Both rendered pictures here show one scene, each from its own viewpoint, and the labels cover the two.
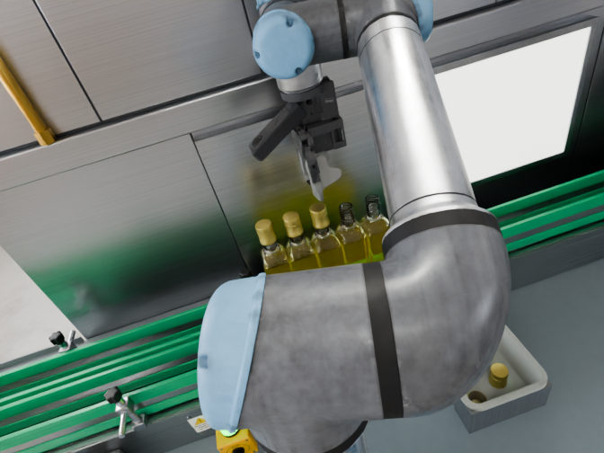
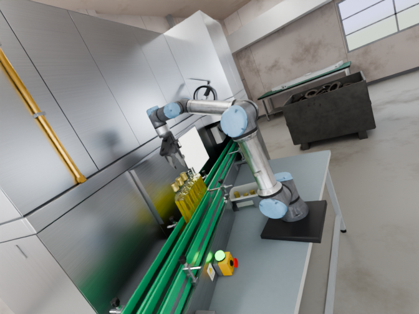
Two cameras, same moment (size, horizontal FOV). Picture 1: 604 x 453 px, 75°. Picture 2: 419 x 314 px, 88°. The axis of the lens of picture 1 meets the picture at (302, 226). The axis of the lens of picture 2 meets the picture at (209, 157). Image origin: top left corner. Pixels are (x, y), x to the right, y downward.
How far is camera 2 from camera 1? 92 cm
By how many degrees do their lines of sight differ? 58
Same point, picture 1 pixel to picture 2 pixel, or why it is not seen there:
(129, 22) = (102, 133)
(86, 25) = (89, 134)
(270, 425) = (249, 118)
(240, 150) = (146, 170)
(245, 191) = (153, 187)
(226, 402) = (244, 113)
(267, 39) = (172, 106)
